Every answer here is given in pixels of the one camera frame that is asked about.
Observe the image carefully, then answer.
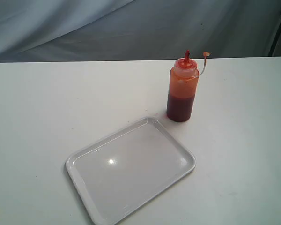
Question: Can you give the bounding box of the red sauce squeeze bottle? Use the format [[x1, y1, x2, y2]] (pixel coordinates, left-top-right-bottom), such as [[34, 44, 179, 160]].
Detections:
[[166, 50, 210, 122]]

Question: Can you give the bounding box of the white rectangular tray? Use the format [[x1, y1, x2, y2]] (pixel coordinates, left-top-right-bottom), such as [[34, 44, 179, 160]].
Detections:
[[65, 117, 196, 225]]

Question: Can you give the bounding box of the grey backdrop cloth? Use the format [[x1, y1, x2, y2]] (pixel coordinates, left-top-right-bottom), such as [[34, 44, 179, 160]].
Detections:
[[0, 0, 281, 62]]

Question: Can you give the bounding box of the black tripod stand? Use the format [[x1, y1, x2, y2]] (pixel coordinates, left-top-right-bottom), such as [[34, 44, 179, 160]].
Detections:
[[267, 10, 281, 57]]

